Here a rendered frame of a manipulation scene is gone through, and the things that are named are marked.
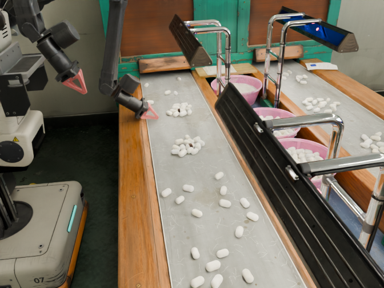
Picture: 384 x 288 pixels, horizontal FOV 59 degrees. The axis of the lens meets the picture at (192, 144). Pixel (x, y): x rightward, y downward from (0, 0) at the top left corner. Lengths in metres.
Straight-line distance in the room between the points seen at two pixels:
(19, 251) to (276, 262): 1.18
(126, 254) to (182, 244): 0.15
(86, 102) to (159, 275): 2.46
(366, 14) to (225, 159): 2.41
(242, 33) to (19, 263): 1.61
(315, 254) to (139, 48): 1.67
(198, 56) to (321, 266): 0.88
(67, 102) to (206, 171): 2.19
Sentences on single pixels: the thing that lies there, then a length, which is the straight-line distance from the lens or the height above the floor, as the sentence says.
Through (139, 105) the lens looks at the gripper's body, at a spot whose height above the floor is 0.84.
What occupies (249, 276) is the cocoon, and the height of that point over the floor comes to 0.76.
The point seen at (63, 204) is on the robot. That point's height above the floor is 0.28.
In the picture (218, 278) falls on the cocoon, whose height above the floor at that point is 0.76.
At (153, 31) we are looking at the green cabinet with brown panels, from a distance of 1.98.
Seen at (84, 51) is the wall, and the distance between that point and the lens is 2.99.
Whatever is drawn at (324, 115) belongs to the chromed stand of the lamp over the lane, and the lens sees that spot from 0.71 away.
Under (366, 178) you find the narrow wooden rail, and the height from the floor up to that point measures 0.76.
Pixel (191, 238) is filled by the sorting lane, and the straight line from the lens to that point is 0.94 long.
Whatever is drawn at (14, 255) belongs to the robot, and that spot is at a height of 0.28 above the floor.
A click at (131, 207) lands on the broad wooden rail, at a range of 1.01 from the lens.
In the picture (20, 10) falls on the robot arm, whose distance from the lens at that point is 1.15.
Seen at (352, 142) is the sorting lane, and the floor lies 0.74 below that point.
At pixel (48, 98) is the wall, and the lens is 3.21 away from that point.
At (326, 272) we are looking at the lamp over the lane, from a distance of 0.47.
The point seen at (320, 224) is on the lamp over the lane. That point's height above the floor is 1.10.
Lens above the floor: 1.42
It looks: 31 degrees down
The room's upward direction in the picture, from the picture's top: 3 degrees counter-clockwise
